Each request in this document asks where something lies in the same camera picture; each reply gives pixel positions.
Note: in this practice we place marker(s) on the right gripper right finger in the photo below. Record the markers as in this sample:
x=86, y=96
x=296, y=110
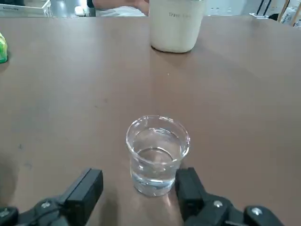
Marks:
x=190, y=190

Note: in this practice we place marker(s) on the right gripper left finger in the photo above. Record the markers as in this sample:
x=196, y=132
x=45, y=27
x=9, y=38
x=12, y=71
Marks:
x=80, y=193

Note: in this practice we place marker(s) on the clear glass measuring cup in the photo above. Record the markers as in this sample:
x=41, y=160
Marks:
x=157, y=153

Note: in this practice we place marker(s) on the beige trash can with lid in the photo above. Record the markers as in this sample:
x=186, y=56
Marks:
x=176, y=30

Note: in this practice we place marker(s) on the green tissue pack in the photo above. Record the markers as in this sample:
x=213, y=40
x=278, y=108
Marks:
x=2, y=49

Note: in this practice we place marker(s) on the small white object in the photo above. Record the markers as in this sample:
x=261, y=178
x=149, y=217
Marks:
x=80, y=10

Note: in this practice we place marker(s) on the person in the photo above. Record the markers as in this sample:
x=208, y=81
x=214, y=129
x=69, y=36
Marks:
x=120, y=10

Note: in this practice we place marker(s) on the white storage box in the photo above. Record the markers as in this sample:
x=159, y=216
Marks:
x=23, y=9

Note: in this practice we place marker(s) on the wooden stool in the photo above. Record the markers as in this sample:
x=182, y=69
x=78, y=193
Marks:
x=283, y=11

